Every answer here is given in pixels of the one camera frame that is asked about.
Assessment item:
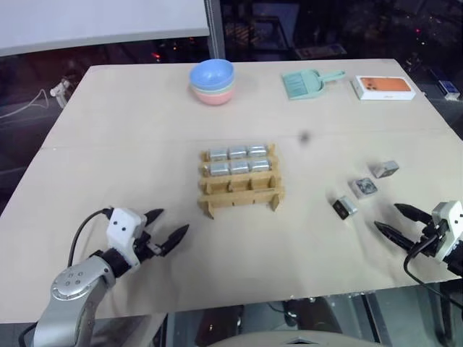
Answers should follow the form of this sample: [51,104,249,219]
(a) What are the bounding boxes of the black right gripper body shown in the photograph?
[412,220,441,259]

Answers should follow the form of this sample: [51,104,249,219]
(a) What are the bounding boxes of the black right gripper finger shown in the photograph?
[373,220,417,254]
[394,203,434,226]

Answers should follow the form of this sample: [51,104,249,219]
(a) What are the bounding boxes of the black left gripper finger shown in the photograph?
[145,208,166,230]
[158,223,191,258]

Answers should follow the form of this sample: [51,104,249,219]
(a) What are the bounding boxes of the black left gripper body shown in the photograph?
[132,226,163,262]

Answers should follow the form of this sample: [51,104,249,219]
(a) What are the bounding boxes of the wooden slotted rack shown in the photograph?
[197,142,287,220]

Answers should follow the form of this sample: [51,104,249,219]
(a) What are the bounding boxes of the white orange phone box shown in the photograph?
[349,74,417,102]

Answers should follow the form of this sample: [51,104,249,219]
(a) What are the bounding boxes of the small blue white device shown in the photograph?
[436,80,461,101]

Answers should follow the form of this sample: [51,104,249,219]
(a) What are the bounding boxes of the pink plastic bowl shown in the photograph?
[190,83,237,106]

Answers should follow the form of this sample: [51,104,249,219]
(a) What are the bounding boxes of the pale robot torso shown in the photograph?
[212,327,370,347]

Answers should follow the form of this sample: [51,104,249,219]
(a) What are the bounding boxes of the green plastic bowl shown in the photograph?
[190,75,237,95]

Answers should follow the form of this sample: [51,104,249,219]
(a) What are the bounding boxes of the blue plastic bowl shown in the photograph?
[189,59,234,90]

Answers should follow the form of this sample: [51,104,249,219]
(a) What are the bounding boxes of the teal plastic dustpan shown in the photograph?
[281,69,347,101]

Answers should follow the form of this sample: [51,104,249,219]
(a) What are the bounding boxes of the white board panel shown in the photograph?
[0,0,211,58]

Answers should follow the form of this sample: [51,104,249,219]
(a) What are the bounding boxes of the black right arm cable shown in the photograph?
[403,234,463,347]

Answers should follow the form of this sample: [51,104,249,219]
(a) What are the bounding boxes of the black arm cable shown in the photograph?
[68,207,114,269]
[403,234,463,347]

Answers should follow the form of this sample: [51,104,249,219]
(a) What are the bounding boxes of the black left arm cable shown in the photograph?
[68,207,114,269]

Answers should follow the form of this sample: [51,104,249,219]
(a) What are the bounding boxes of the white cable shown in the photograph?
[0,87,51,119]

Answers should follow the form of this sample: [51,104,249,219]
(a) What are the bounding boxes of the grey metal post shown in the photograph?
[207,0,226,61]

